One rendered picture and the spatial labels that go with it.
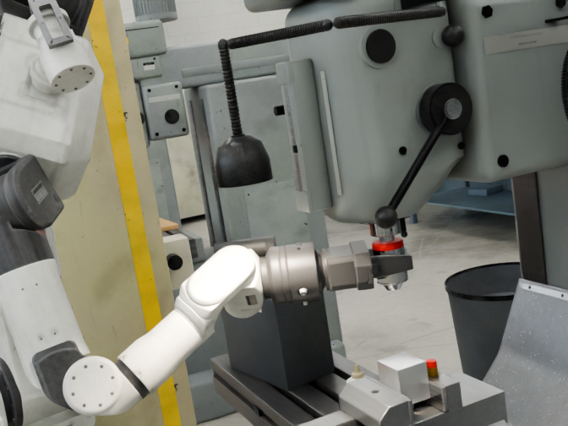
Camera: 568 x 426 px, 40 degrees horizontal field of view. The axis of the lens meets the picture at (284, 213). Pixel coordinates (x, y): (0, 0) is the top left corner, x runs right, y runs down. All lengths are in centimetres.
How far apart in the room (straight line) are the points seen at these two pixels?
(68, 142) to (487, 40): 62
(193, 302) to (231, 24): 971
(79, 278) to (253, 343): 128
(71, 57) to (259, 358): 75
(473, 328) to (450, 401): 189
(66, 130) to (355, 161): 45
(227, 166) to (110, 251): 184
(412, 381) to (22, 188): 63
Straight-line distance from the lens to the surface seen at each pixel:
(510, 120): 115
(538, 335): 149
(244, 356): 167
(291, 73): 108
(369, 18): 94
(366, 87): 105
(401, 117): 107
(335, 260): 114
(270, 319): 153
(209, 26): 1065
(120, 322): 286
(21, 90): 126
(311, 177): 109
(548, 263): 149
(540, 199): 147
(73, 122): 124
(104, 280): 281
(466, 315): 312
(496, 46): 114
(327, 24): 92
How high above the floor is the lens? 153
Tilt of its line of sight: 9 degrees down
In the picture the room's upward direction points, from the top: 9 degrees counter-clockwise
